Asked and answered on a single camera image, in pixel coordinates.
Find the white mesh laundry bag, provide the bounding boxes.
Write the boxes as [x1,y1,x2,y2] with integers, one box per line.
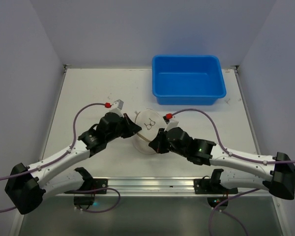
[132,109,167,154]

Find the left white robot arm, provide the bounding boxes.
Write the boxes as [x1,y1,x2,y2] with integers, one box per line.
[4,112,141,215]

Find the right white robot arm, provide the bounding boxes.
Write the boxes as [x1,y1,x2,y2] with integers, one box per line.
[149,127,295,200]

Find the blue plastic bin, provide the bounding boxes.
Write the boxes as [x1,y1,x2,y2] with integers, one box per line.
[152,55,227,105]

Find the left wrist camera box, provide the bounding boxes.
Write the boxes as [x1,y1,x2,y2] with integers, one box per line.
[105,99,124,117]

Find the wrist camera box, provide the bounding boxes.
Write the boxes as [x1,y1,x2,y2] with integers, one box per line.
[105,99,124,117]
[163,113,179,131]

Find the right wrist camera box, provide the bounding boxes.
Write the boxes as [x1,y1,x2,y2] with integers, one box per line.
[163,113,179,131]

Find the aluminium front rail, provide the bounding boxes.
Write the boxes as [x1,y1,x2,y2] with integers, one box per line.
[41,172,269,199]

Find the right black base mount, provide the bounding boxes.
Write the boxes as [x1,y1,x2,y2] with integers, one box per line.
[193,176,238,208]

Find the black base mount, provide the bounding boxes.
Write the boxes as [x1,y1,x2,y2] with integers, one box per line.
[73,178,108,210]
[193,176,238,208]

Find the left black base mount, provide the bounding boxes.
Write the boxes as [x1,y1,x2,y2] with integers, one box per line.
[73,178,108,210]

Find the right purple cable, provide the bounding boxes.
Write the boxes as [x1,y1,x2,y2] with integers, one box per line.
[171,108,295,236]

